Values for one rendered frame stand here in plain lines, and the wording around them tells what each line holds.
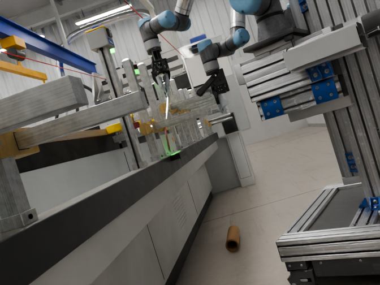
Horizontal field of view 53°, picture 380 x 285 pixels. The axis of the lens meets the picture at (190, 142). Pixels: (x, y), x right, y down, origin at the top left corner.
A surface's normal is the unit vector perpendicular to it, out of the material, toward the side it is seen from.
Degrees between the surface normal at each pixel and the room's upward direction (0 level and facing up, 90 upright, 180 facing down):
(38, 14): 90
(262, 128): 90
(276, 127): 90
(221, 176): 90
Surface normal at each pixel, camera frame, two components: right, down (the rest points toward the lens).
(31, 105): -0.15, 0.07
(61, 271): 0.94, -0.29
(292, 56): -0.54, 0.18
